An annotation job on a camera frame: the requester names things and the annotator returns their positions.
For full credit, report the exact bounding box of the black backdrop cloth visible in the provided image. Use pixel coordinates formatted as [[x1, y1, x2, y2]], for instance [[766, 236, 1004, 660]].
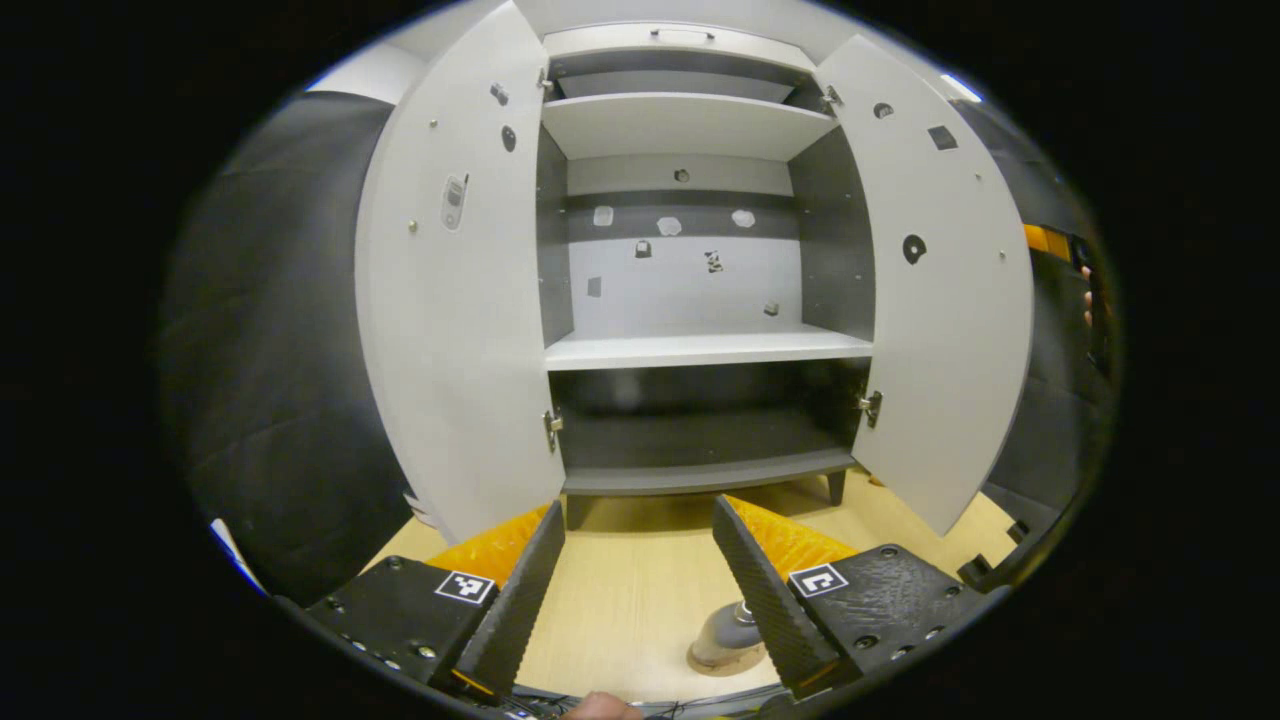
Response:
[[155, 90, 441, 606], [950, 95, 1121, 531]]

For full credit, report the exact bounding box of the white cabinet shelf board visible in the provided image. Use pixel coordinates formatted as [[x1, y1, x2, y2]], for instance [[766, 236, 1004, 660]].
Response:
[[540, 92, 839, 161], [543, 325, 876, 373]]

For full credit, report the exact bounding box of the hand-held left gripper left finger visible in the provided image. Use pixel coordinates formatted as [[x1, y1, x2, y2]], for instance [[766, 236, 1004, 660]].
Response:
[[305, 500, 568, 706]]

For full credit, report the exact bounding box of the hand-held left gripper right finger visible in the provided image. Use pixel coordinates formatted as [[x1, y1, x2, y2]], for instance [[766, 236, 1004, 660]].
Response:
[[712, 495, 991, 701]]

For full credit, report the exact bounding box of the silver bottle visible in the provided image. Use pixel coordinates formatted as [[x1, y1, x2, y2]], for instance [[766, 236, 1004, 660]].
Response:
[[690, 600, 771, 671]]

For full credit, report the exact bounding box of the grey cabinet drawer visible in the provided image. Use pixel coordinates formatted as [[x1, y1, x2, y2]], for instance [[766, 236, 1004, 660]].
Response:
[[540, 22, 819, 73]]

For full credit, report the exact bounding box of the grey cabinet door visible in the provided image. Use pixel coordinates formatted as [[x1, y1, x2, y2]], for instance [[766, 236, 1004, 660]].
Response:
[[812, 35, 1036, 538], [355, 0, 568, 546]]

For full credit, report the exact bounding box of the grey cabinet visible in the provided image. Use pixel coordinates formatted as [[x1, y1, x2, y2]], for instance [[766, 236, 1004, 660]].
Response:
[[535, 22, 881, 531]]

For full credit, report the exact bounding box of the round coaster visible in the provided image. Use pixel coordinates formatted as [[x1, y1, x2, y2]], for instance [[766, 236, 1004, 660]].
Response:
[[686, 645, 769, 678]]

